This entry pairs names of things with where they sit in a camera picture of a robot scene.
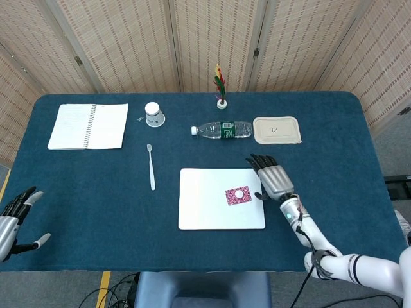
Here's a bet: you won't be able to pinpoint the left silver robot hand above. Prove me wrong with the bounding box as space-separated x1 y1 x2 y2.
0 186 51 262

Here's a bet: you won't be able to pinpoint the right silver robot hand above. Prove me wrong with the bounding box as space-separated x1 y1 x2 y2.
245 153 296 202

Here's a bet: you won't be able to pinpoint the white board black frame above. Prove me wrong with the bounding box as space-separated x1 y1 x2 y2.
178 167 267 231

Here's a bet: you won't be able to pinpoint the beige food container lid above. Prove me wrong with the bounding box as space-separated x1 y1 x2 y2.
252 115 302 145

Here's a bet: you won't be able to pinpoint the clear plastic water bottle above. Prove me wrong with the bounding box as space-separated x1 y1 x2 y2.
191 120 254 141

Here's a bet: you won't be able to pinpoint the dark blue tablecloth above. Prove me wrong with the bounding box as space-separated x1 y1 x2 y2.
0 92 408 273

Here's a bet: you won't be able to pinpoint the red green feather shuttlecock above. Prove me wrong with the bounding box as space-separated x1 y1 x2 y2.
213 64 229 110

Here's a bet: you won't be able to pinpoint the open spiral notebook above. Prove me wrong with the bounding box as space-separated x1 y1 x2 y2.
47 103 129 151

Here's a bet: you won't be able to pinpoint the black equipment box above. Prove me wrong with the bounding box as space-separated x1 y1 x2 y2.
384 175 411 201

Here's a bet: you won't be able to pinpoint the white toothbrush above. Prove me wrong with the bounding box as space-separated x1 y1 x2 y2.
146 143 157 191

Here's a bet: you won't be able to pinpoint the blue grey robot torso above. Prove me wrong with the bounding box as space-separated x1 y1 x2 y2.
134 271 273 308

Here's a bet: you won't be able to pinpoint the white upturned paper cup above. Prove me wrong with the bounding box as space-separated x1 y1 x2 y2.
144 101 166 127

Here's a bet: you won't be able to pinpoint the woven folding screen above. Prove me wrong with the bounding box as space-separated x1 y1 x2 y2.
0 0 411 163

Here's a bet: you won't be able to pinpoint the right arm wiring cable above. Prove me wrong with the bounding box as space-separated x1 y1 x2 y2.
290 203 337 308

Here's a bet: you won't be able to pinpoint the black floor cables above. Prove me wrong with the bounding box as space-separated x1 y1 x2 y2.
78 272 141 308

